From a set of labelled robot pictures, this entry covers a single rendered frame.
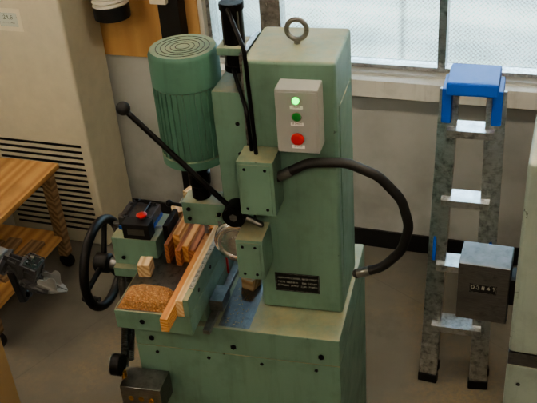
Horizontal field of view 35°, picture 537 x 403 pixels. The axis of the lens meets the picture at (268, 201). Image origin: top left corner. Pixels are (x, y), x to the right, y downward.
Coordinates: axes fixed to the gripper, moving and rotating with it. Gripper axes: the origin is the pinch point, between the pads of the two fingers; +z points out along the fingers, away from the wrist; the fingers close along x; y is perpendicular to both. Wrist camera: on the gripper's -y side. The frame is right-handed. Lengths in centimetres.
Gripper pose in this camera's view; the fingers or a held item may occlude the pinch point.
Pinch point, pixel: (62, 291)
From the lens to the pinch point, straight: 271.2
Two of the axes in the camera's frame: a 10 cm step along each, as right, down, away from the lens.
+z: 9.3, 3.5, -0.4
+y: 2.7, -7.7, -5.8
